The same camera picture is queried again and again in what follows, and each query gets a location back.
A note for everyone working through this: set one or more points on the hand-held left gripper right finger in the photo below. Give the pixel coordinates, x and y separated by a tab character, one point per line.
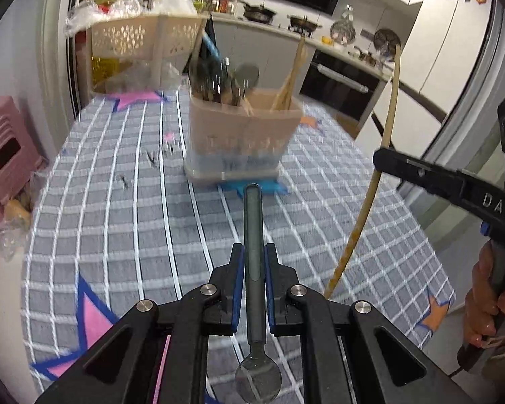
271	290

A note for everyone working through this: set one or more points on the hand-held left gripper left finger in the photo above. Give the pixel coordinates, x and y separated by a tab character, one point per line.
237	290

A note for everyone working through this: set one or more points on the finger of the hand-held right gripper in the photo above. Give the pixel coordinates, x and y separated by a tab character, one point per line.
421	172

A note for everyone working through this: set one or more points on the beige plastic utensil holder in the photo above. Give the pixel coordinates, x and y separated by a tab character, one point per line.
235	134

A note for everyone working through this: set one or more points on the person's right hand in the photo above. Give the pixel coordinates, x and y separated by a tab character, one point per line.
479	311

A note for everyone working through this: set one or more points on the black built-in oven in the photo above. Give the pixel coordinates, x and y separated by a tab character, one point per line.
341	80

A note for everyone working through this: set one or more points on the white refrigerator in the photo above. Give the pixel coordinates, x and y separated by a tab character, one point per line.
454	42

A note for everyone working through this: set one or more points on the small metal pot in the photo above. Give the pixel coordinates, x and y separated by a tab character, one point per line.
364	57

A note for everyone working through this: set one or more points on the round metal steamer rack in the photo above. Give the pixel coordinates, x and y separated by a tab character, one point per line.
343	29
387	40

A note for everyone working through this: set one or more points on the grey checked tablecloth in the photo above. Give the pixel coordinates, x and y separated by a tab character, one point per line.
109	219

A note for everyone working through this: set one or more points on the black wok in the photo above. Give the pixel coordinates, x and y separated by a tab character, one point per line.
305	22
259	10

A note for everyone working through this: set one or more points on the crumpled clear plastic bag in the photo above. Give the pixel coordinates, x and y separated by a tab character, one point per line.
10	231

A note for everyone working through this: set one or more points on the black hanging cloth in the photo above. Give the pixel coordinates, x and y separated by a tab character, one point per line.
210	29

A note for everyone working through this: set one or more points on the yellow oil bottle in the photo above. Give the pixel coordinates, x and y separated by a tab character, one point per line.
103	67

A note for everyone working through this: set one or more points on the beige perforated plastic basket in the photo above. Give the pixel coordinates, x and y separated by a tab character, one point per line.
122	35

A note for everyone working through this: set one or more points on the pink plastic stool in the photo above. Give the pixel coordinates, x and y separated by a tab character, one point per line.
4	134

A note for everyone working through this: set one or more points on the clear plastic bags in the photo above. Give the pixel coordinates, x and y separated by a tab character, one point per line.
130	8

